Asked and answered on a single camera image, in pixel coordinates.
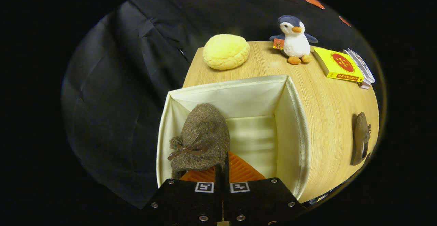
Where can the yellow book with red circle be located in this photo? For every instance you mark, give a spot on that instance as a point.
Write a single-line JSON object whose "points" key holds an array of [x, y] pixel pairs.
{"points": [[338, 64]]}

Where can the brown fuzzy shoe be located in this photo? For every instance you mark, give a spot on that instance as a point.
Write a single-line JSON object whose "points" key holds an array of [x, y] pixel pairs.
{"points": [[205, 130], [360, 137]]}

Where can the yellow bun plush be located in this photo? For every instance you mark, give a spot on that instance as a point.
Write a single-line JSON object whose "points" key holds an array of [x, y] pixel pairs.
{"points": [[226, 52]]}

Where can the white illustrated book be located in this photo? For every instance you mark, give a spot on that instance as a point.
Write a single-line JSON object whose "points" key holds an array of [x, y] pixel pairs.
{"points": [[362, 65], [358, 69]]}

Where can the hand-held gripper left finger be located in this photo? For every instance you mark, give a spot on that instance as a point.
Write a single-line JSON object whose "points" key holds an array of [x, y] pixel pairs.
{"points": [[187, 202]]}

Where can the cream fabric storage box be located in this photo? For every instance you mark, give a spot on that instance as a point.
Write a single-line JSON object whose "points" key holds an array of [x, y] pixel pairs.
{"points": [[252, 96]]}

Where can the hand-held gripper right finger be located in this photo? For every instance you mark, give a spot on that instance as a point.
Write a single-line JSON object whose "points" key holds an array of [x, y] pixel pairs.
{"points": [[263, 202]]}

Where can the penguin plush toy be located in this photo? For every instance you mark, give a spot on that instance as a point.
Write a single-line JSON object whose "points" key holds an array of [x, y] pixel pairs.
{"points": [[295, 41]]}

